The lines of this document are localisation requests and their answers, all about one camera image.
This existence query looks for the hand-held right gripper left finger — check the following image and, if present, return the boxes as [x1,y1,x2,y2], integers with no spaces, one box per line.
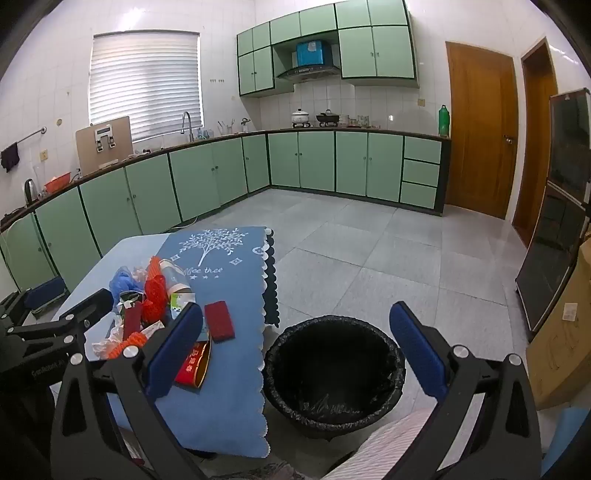
[50,302,218,480]

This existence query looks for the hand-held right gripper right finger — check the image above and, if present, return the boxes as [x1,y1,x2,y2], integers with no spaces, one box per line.
[389,301,544,480]

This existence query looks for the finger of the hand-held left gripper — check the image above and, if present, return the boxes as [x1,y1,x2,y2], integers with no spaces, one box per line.
[51,288,114,325]
[7,322,89,344]

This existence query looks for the dark red packet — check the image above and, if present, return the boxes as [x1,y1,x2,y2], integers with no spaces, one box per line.
[124,300,144,334]

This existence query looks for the crushed green milk carton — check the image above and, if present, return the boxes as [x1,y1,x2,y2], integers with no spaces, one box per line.
[170,293,195,319]

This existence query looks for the black lined waste bin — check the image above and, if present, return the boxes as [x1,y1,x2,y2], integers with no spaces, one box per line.
[263,315,407,441]

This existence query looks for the red and gold box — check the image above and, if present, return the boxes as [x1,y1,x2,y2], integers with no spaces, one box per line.
[173,342,213,389]

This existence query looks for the blue plastic bag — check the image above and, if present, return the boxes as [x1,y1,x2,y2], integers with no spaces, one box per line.
[109,267,148,298]

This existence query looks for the blue case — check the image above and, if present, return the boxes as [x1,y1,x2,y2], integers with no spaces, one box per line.
[24,276,68,315]

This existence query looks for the red scouring sponge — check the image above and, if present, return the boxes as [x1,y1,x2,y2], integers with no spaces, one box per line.
[204,301,230,343]

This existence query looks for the orange foam mesh sleeve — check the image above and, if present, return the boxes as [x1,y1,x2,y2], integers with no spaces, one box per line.
[141,257,169,324]
[104,330,149,361]

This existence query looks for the paper cup with blue sleeve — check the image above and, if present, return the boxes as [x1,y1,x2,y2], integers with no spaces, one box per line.
[159,258,195,296]

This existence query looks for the blue tree print table mat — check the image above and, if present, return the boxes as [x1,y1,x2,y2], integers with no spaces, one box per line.
[107,225,281,459]

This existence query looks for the striped white cloth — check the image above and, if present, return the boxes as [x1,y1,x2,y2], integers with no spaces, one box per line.
[323,406,444,480]

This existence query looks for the orange plastic basin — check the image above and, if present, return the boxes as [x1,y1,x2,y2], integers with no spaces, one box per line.
[44,172,73,193]

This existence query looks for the brown cardboard box on counter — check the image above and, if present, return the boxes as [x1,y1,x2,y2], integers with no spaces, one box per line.
[75,116,134,176]

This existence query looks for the dark purple cloth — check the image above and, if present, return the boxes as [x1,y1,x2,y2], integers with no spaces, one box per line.
[0,142,20,174]

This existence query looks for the black glass door cabinet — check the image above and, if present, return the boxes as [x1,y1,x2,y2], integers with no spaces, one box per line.
[515,88,591,335]

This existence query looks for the green base cabinets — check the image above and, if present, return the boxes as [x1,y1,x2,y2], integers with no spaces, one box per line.
[0,130,451,296]

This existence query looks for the white window blind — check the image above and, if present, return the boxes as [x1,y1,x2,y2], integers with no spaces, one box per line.
[89,31,204,144]

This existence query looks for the brown wooden door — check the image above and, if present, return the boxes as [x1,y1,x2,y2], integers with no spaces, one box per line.
[445,41,519,220]
[512,37,559,250]

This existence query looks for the range hood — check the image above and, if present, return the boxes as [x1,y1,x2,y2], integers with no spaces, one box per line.
[276,65,341,84]

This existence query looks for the blue box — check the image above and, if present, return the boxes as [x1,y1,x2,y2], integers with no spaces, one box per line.
[295,41,328,68]

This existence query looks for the metal towel rail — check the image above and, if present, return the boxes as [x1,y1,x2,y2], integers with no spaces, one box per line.
[16,126,48,146]

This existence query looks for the green wall cabinets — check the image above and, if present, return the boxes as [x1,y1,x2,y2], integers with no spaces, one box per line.
[236,0,420,99]

